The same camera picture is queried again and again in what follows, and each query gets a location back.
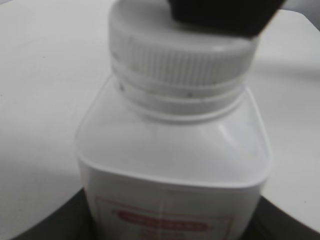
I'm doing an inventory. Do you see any white yili changqing yogurt bottle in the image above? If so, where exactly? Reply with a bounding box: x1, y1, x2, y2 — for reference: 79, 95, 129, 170
74, 77, 272, 240

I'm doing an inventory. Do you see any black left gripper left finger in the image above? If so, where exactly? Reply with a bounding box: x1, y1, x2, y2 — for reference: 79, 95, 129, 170
9, 187, 96, 240

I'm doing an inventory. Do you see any white ribbed bottle cap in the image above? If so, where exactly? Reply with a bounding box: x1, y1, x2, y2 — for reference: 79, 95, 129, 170
108, 0, 259, 115

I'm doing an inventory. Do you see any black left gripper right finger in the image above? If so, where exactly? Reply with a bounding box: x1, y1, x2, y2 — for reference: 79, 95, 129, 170
252, 197, 320, 240

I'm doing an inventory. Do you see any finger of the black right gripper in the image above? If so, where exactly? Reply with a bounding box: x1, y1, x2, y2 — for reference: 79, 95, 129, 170
168, 0, 283, 37

